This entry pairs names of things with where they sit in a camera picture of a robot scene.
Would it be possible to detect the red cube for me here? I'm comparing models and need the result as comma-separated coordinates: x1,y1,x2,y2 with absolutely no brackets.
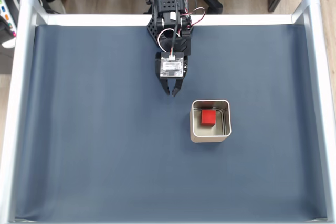
201,109,217,126

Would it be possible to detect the square metal tin container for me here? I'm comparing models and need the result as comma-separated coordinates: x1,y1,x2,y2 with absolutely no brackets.
188,99,232,143

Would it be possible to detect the blue-grey table mat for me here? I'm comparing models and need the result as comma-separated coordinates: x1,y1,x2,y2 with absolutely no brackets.
14,24,329,222

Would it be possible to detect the white device with coloured buttons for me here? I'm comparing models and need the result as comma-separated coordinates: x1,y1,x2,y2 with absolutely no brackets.
0,0,22,49

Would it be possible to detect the bare camera circuit board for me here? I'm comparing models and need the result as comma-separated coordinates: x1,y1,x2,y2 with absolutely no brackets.
160,52,185,80

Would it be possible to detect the white and red servo cable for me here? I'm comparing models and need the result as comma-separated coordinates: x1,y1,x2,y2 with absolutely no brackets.
156,6,206,54

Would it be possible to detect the black camera cable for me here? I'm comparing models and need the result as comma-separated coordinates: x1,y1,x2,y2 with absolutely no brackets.
167,0,184,57

